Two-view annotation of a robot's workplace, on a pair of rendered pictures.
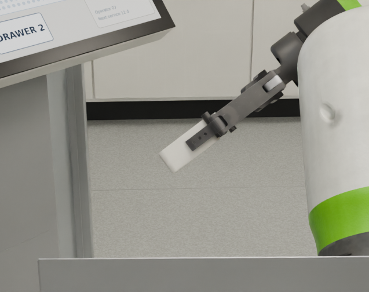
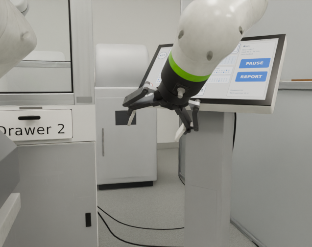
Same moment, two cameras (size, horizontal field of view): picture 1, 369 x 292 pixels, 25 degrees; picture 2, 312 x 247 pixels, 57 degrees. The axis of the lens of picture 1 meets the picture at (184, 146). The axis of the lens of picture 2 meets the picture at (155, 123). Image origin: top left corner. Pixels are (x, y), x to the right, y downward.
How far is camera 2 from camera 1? 1.14 m
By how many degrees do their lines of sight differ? 75
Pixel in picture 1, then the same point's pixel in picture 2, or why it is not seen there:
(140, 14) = (253, 95)
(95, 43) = (219, 101)
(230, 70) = not seen: outside the picture
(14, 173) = (203, 155)
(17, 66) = not seen: hidden behind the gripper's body
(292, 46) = not seen: hidden behind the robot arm
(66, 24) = (213, 91)
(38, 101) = (218, 129)
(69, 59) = (204, 104)
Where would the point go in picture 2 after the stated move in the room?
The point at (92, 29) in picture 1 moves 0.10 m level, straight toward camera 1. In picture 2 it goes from (223, 96) to (196, 96)
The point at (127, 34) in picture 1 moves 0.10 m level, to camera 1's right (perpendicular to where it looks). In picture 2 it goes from (238, 101) to (255, 103)
